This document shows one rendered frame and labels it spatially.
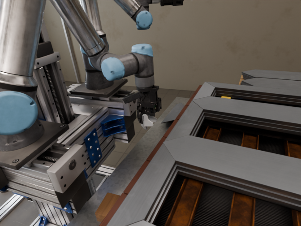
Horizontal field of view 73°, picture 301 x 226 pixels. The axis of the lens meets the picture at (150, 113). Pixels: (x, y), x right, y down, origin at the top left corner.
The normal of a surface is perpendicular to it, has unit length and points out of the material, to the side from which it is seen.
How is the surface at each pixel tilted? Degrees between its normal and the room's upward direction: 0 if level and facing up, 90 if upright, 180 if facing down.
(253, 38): 90
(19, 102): 96
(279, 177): 0
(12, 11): 75
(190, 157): 0
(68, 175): 90
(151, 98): 90
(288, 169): 0
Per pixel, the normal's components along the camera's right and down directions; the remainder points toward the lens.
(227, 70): -0.35, 0.47
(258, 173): -0.07, -0.87
